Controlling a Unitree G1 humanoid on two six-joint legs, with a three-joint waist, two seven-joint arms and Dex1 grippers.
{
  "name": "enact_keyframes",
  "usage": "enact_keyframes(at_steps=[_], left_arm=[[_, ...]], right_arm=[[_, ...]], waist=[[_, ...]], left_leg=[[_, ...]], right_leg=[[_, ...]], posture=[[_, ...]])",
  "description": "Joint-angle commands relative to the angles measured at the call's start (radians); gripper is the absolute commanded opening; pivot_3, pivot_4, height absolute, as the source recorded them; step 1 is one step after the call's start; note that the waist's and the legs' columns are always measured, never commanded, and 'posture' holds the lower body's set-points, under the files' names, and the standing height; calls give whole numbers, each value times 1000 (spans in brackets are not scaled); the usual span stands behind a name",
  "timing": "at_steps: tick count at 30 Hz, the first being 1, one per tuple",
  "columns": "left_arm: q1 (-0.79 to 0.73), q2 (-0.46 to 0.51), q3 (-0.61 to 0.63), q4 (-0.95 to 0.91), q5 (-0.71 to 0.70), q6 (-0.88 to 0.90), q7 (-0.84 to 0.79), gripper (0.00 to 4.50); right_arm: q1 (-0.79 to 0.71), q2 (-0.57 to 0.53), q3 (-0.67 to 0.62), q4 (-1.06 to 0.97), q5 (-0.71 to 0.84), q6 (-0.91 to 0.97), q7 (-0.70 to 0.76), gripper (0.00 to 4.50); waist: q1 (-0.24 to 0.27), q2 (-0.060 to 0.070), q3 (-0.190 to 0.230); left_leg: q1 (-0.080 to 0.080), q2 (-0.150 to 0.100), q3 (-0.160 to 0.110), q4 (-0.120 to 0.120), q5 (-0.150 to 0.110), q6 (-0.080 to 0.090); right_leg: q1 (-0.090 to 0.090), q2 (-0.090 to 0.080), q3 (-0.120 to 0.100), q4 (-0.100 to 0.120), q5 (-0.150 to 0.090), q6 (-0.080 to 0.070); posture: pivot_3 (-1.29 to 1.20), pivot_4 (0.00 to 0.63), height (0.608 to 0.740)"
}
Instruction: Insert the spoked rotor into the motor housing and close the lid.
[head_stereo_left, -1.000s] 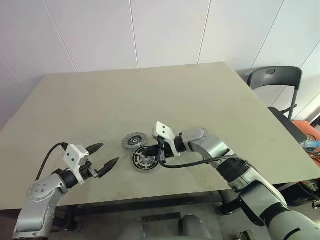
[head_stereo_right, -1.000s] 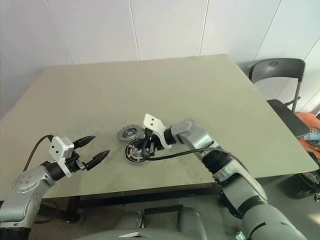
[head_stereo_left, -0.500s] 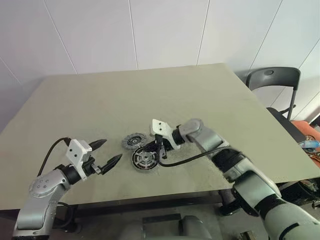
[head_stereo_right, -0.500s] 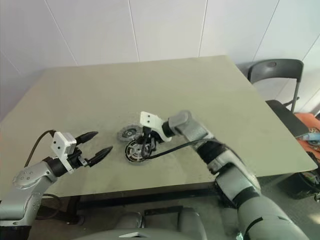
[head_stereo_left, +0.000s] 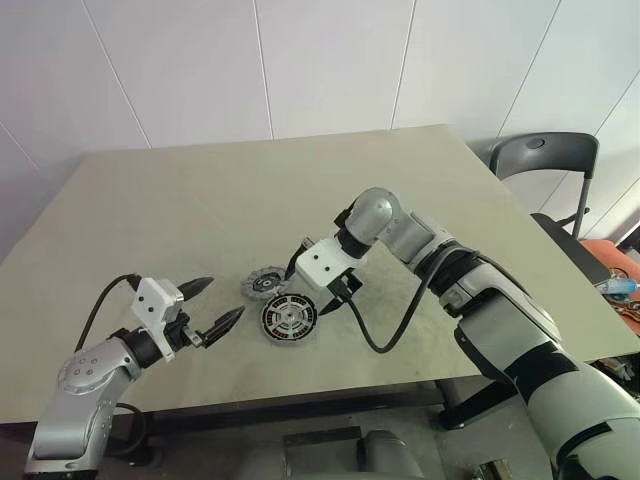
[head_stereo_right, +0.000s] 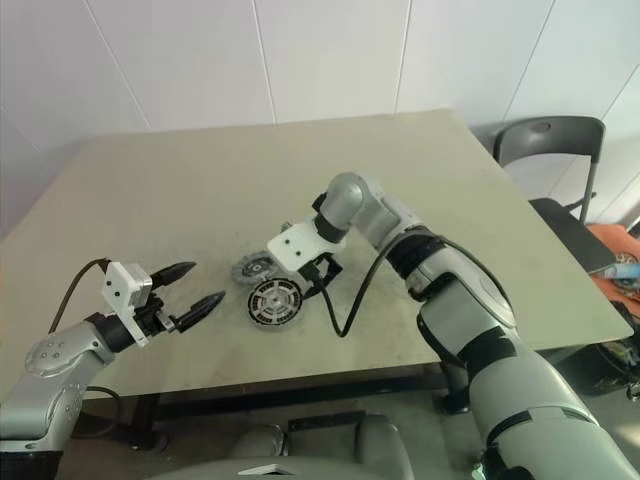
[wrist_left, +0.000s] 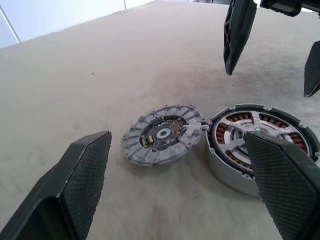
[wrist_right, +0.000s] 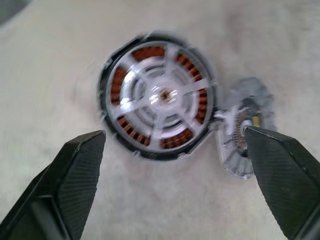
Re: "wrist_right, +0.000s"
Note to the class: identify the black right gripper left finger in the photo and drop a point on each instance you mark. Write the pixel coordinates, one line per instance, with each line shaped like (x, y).
(72, 175)

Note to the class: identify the round grey hinged motor lid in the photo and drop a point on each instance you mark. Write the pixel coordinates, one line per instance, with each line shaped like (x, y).
(235, 155)

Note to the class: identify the round motor housing copper windings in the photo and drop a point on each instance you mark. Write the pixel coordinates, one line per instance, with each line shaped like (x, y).
(105, 105)

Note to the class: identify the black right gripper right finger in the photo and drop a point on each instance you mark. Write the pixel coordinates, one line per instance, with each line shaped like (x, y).
(282, 175)

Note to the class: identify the silver spoked rotor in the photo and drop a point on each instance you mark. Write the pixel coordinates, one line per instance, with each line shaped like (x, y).
(162, 97)

